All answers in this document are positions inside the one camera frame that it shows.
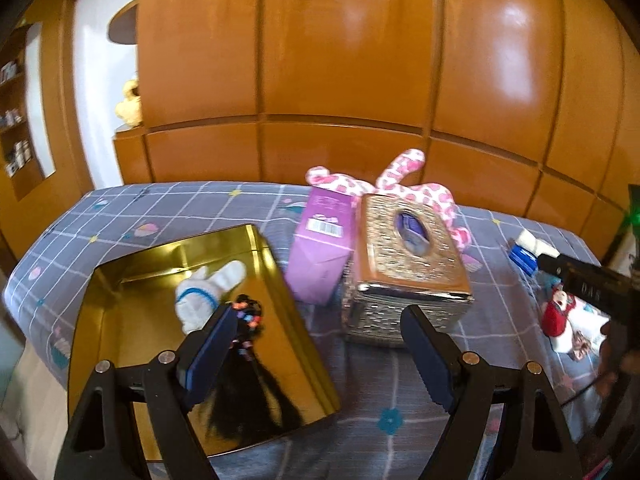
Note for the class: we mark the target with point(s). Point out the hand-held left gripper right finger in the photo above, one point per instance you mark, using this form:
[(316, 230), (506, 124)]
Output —
[(431, 360)]

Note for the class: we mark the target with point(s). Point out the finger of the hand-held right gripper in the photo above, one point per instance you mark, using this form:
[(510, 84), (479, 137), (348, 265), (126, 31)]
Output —
[(585, 282)]

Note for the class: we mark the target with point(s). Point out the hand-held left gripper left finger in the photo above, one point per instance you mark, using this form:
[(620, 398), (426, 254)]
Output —
[(210, 360)]

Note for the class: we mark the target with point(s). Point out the black doll hair with beads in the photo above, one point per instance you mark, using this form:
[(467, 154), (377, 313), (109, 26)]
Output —
[(260, 390)]

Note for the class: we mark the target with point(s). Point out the blue and white toy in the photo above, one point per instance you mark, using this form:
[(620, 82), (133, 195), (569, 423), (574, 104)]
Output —
[(522, 255)]

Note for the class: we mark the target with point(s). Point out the gold metal tin box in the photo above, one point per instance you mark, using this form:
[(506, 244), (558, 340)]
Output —
[(125, 320)]

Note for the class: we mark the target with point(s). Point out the red and white plush doll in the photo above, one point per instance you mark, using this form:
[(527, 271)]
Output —
[(552, 317)]

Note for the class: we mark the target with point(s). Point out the grey checked bed sheet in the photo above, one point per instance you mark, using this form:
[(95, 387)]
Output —
[(350, 395)]

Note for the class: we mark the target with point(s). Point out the silver embossed tissue box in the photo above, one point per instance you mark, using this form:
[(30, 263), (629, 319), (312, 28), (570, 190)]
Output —
[(380, 255)]

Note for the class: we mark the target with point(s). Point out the purple tissue pack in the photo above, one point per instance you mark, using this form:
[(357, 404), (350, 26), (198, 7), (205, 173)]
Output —
[(412, 232)]

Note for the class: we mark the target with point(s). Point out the purple cardboard box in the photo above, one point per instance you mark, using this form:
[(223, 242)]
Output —
[(315, 265)]

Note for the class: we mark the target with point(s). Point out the pink spotted plush toy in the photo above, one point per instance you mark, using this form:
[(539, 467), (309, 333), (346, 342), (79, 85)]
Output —
[(400, 167)]

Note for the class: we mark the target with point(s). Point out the yellow plush toy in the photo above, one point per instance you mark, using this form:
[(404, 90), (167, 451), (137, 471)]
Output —
[(127, 110)]

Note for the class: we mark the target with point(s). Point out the wooden wardrobe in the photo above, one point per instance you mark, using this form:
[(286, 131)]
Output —
[(350, 60)]

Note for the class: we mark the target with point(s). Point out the dark brown round board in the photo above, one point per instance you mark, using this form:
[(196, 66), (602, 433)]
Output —
[(125, 25)]

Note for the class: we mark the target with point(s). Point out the wooden wall shelf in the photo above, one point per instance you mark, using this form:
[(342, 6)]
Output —
[(32, 185)]

